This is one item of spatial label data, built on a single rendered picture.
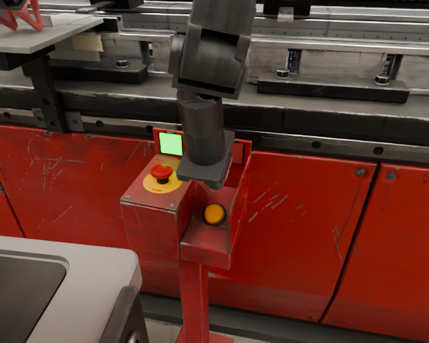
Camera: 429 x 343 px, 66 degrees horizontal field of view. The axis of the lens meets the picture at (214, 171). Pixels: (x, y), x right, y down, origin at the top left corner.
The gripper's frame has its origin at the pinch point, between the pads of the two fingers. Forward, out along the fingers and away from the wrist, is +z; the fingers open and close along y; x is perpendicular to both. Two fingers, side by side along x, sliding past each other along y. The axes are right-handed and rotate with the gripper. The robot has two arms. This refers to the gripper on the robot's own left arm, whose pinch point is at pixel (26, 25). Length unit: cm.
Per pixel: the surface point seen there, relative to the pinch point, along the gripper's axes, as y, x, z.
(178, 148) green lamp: -31.0, 15.5, 14.4
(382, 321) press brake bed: -88, 38, 70
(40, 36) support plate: -5.1, 3.4, -1.0
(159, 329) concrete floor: -18, 52, 86
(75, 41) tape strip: -0.9, -8.7, 12.6
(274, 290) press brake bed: -55, 35, 62
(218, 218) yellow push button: -41, 28, 16
